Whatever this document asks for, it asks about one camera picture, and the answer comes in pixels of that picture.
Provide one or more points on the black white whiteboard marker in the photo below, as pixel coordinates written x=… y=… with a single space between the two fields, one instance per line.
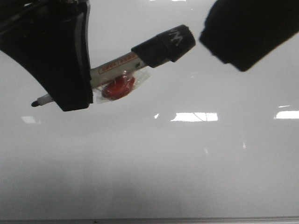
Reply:
x=161 y=50

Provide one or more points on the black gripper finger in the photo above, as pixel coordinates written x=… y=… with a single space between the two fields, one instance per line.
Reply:
x=242 y=32
x=49 y=39

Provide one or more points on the white glossy whiteboard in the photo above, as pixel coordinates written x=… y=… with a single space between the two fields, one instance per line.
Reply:
x=197 y=139

